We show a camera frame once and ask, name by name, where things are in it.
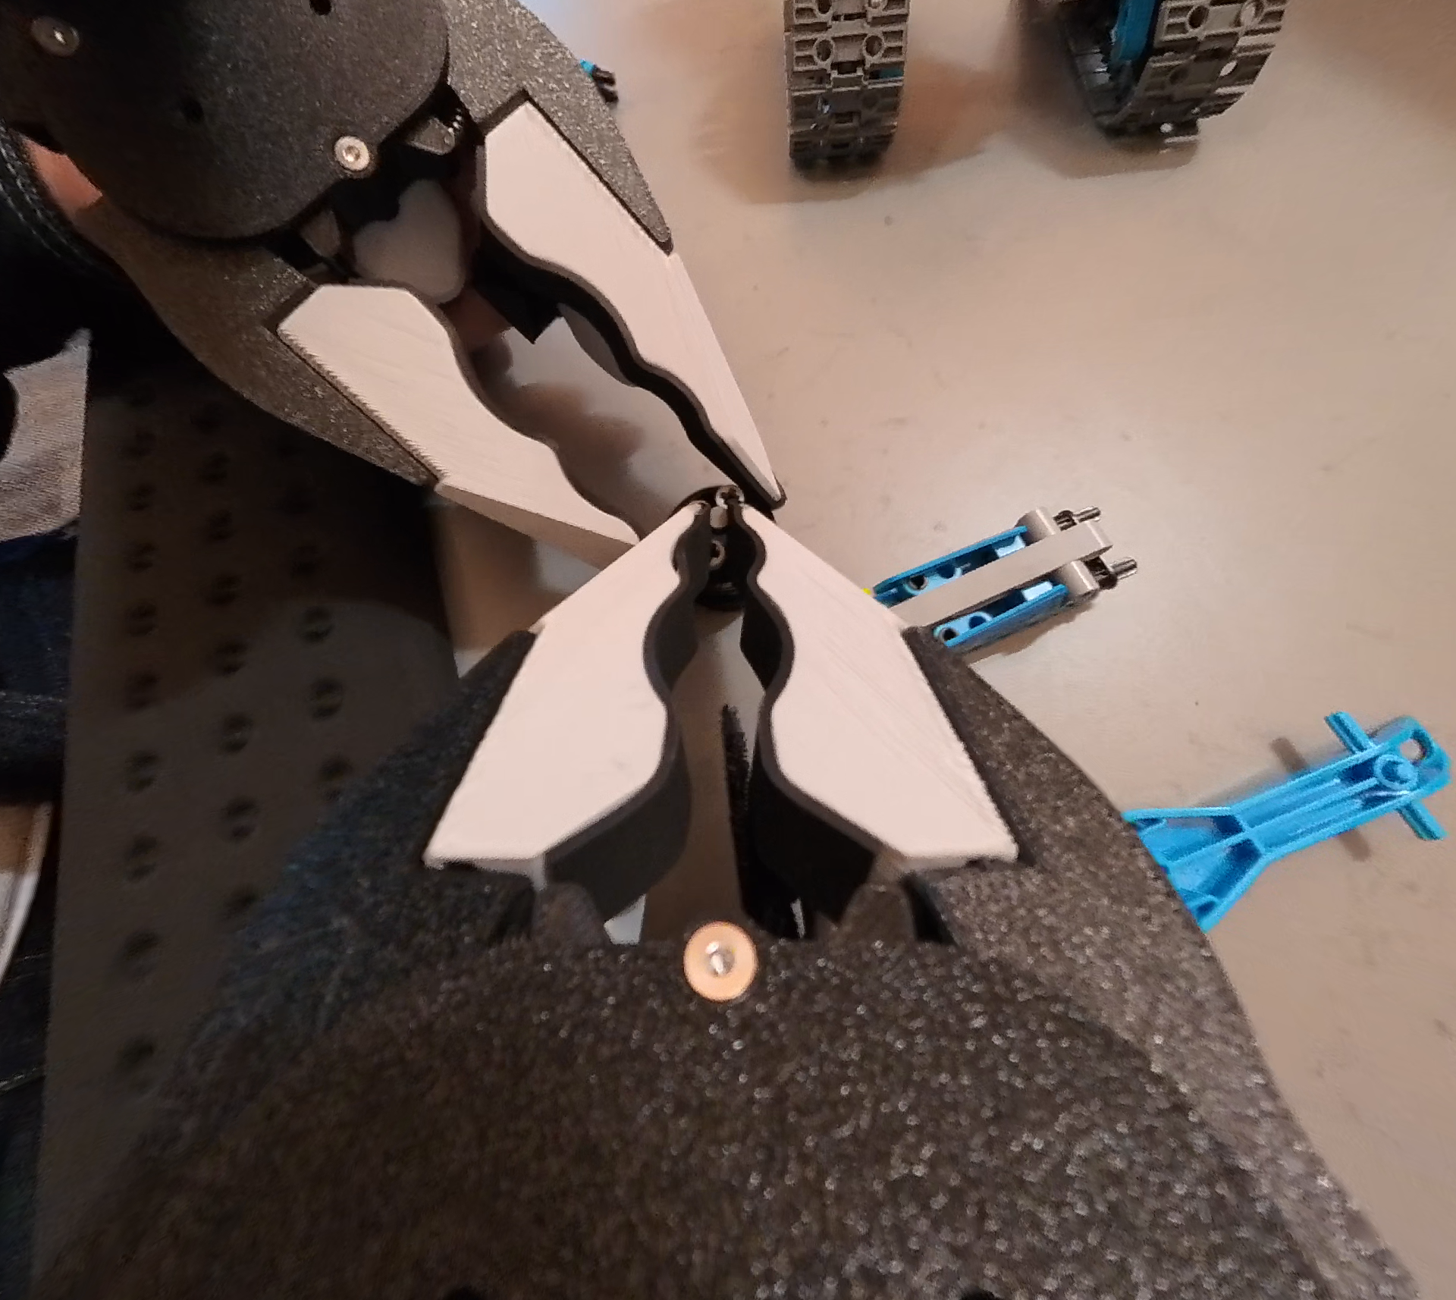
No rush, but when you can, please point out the black dimpled mat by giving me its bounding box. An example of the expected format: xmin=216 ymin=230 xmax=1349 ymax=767
xmin=45 ymin=345 xmax=536 ymax=1155

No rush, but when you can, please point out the person's leg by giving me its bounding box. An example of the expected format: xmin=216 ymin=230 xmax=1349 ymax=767
xmin=0 ymin=527 xmax=75 ymax=1300

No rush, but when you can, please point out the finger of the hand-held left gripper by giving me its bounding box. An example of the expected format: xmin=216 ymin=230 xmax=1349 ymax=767
xmin=275 ymin=286 xmax=647 ymax=574
xmin=477 ymin=96 xmax=788 ymax=515

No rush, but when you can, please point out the blue grey brick assembly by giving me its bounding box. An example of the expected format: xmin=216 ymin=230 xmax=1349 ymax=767
xmin=867 ymin=507 xmax=1135 ymax=656

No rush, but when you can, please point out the blue brick separator tool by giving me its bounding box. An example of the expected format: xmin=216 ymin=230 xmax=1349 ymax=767
xmin=1119 ymin=712 xmax=1456 ymax=932

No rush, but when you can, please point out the person's left hand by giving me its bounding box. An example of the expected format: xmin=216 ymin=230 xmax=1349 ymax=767
xmin=22 ymin=137 xmax=109 ymax=227

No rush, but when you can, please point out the white desk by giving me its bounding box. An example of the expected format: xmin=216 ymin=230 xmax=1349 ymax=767
xmin=328 ymin=0 xmax=1456 ymax=1300

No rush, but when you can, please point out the black wheel hub piece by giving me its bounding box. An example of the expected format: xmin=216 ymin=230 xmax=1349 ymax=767
xmin=686 ymin=486 xmax=758 ymax=618

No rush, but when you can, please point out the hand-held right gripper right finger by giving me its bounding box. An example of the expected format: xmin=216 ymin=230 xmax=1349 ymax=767
xmin=736 ymin=506 xmax=1020 ymax=924

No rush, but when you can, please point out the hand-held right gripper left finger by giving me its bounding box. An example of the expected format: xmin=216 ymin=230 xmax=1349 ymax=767
xmin=422 ymin=504 xmax=700 ymax=921

